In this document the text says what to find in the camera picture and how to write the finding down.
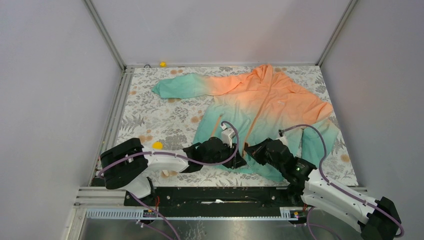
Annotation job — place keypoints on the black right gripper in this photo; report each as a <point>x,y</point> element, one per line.
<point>255,151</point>

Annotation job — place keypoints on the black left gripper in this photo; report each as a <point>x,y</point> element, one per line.
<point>238,161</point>

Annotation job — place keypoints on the mint and orange zip jacket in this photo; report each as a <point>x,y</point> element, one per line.
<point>259,104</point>

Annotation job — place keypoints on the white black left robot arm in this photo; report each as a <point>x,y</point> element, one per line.
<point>122,166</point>

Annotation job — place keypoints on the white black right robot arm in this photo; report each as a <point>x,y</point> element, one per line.
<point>374,219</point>

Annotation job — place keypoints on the yellow round disc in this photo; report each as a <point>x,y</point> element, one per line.
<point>157,145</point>

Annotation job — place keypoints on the floral patterned table mat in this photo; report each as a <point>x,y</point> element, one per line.
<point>173,123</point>

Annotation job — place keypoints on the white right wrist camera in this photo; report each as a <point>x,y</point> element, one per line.
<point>283,139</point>

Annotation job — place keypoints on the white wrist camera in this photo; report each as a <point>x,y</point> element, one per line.
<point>283,139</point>
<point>227,136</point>

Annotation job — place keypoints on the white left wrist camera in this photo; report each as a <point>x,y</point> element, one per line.
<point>227,136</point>

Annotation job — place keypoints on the aluminium frame post right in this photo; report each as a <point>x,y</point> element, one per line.
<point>338,29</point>

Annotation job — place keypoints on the aluminium frame post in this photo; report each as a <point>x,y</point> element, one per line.
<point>338,29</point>
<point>92,10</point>

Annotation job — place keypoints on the aluminium frame post left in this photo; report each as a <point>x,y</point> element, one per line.
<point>92,10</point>

